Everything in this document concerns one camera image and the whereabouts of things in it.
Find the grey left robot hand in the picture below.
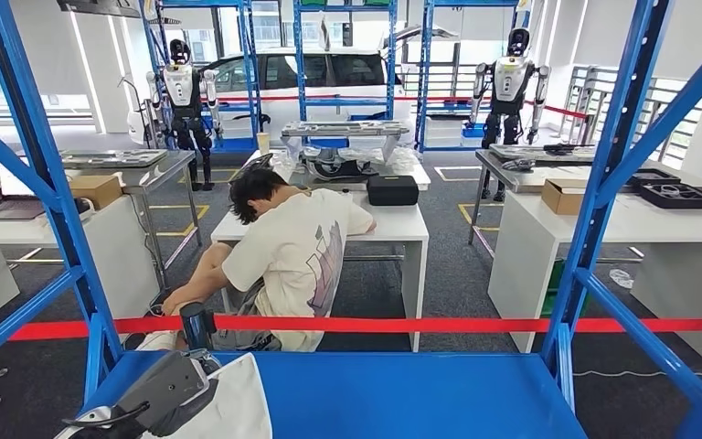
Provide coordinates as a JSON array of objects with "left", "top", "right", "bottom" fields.
[{"left": 117, "top": 349, "right": 211, "bottom": 423}]

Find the white curved plastic part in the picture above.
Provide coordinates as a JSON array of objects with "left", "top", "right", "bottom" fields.
[{"left": 141, "top": 352, "right": 274, "bottom": 439}]

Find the blue steel shelf rack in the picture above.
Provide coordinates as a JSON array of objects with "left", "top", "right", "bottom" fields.
[{"left": 0, "top": 0, "right": 702, "bottom": 439}]

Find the black car trim part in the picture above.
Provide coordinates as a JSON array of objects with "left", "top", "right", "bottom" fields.
[{"left": 302, "top": 147, "right": 380, "bottom": 182}]

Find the long white desk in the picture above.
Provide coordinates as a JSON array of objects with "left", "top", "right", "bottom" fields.
[
  {"left": 486, "top": 189, "right": 702, "bottom": 360},
  {"left": 0, "top": 194, "right": 162, "bottom": 329}
]

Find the seated person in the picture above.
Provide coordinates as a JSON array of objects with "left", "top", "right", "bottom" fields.
[{"left": 135, "top": 167, "right": 378, "bottom": 355}]

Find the black white headset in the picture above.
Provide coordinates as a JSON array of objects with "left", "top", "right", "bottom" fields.
[{"left": 74, "top": 196, "right": 97, "bottom": 223}]

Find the brown cardboard box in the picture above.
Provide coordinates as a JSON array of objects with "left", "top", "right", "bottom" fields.
[
  {"left": 69, "top": 174, "right": 124, "bottom": 212},
  {"left": 539, "top": 177, "right": 589, "bottom": 217}
]

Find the flat grey fixture plate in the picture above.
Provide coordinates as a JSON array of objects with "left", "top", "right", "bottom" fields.
[
  {"left": 488, "top": 143, "right": 598, "bottom": 166},
  {"left": 61, "top": 148, "right": 170, "bottom": 170}
]

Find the open laptop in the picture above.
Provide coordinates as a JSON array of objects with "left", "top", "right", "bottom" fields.
[{"left": 0, "top": 163, "right": 48, "bottom": 221}]

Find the black keyboard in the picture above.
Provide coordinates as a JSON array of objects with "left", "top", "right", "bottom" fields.
[{"left": 232, "top": 152, "right": 275, "bottom": 184}]

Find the small white desk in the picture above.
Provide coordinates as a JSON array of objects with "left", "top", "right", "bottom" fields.
[{"left": 209, "top": 189, "right": 431, "bottom": 355}]

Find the white car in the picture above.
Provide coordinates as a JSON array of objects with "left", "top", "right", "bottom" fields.
[{"left": 201, "top": 46, "right": 417, "bottom": 145}]

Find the black hard case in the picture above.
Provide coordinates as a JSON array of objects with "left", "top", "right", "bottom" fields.
[{"left": 366, "top": 174, "right": 420, "bottom": 208}]

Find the black white humanoid robot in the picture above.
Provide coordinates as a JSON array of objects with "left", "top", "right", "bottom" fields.
[
  {"left": 144, "top": 38, "right": 226, "bottom": 193},
  {"left": 470, "top": 27, "right": 553, "bottom": 204}
]

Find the grey fixture tray on stand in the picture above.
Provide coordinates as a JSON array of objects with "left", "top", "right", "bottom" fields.
[{"left": 281, "top": 120, "right": 412, "bottom": 166}]

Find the tall blue storage rack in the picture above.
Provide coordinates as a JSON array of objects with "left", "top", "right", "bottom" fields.
[
  {"left": 415, "top": 0, "right": 535, "bottom": 154},
  {"left": 138, "top": 0, "right": 265, "bottom": 154},
  {"left": 292, "top": 0, "right": 400, "bottom": 150}
]

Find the white table with plastic wrap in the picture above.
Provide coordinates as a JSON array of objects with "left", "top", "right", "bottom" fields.
[{"left": 240, "top": 147, "right": 432, "bottom": 193}]

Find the ceiling mounted grey panel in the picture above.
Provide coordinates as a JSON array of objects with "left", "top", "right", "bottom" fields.
[{"left": 56, "top": 0, "right": 142, "bottom": 18}]

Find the green plastic crate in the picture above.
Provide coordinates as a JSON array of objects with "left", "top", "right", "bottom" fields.
[{"left": 540, "top": 258, "right": 592, "bottom": 316}]

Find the clear plastic bag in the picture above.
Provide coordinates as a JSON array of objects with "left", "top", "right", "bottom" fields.
[{"left": 607, "top": 268, "right": 634, "bottom": 291}]

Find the black foam tray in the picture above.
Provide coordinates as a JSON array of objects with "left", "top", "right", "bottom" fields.
[
  {"left": 639, "top": 182, "right": 702, "bottom": 211},
  {"left": 624, "top": 168, "right": 684, "bottom": 189}
]

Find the white metal railing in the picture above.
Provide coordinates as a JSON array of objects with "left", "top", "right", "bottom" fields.
[{"left": 558, "top": 64, "right": 702, "bottom": 166}]

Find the black chrome barrier post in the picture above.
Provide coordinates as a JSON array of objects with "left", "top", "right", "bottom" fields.
[{"left": 178, "top": 301, "right": 218, "bottom": 353}]

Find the thin white floor cable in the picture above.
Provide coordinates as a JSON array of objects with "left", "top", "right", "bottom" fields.
[{"left": 571, "top": 369, "right": 702, "bottom": 380}]

